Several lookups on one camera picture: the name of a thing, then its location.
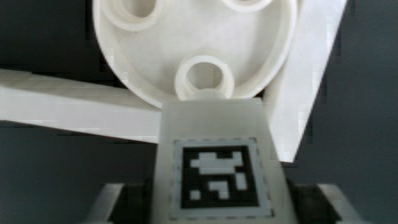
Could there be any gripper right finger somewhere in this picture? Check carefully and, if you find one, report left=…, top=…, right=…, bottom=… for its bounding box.
left=288, top=181, right=373, bottom=224

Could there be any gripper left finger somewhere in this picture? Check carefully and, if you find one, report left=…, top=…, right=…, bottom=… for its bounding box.
left=78, top=179, right=153, bottom=224

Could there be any white stool leg with tag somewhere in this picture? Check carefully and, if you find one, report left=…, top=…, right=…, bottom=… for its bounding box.
left=151, top=89, right=299, bottom=224

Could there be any white round stool seat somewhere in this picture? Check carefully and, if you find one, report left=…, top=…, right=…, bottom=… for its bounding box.
left=93, top=0, right=299, bottom=106

